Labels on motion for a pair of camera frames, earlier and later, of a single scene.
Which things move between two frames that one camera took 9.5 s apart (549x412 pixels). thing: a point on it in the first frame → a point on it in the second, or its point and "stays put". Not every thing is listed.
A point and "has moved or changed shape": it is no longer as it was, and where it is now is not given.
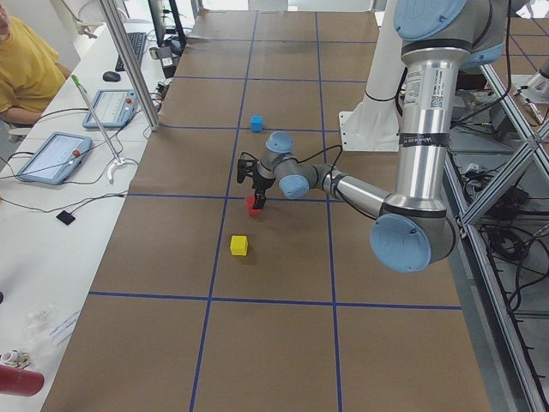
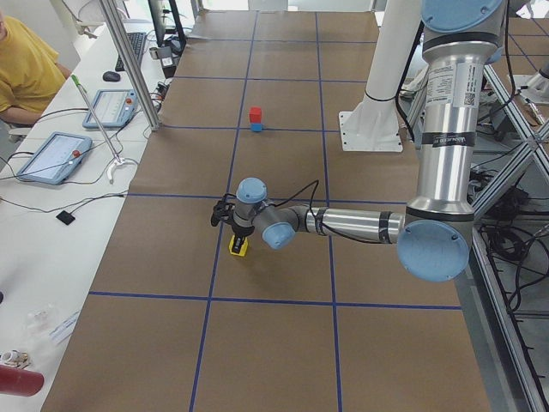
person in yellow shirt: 31,72 stays put
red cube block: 250,203 has moved or changed shape
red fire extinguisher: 20,382 stays put
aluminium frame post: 130,63 stays put
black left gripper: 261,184 → 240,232
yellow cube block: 238,245 stays put
